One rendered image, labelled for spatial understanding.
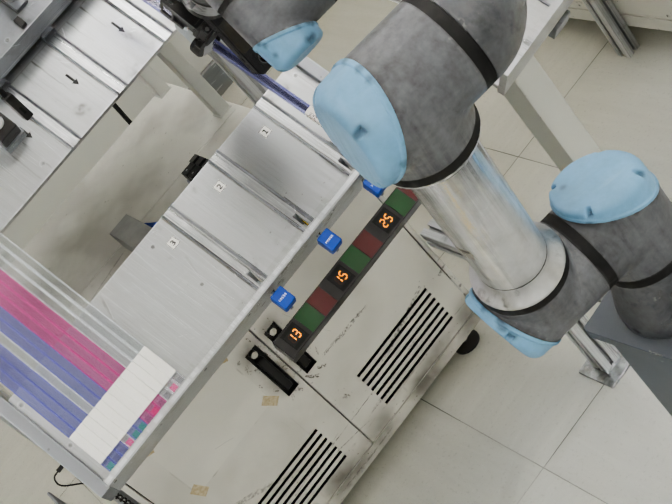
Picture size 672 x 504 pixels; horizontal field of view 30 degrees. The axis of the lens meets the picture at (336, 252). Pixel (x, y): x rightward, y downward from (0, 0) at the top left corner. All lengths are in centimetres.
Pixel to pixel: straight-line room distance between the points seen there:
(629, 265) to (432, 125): 44
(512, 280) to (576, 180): 17
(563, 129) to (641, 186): 76
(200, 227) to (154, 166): 67
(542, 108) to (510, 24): 102
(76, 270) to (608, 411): 104
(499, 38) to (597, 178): 38
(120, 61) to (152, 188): 53
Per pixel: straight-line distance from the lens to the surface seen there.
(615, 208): 146
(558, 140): 222
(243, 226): 187
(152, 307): 186
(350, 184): 185
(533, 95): 216
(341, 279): 184
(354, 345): 235
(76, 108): 198
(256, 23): 151
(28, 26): 199
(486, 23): 115
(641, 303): 158
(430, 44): 114
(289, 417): 233
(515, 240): 136
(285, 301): 182
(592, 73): 297
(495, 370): 252
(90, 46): 202
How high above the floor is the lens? 173
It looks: 35 degrees down
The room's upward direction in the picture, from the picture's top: 44 degrees counter-clockwise
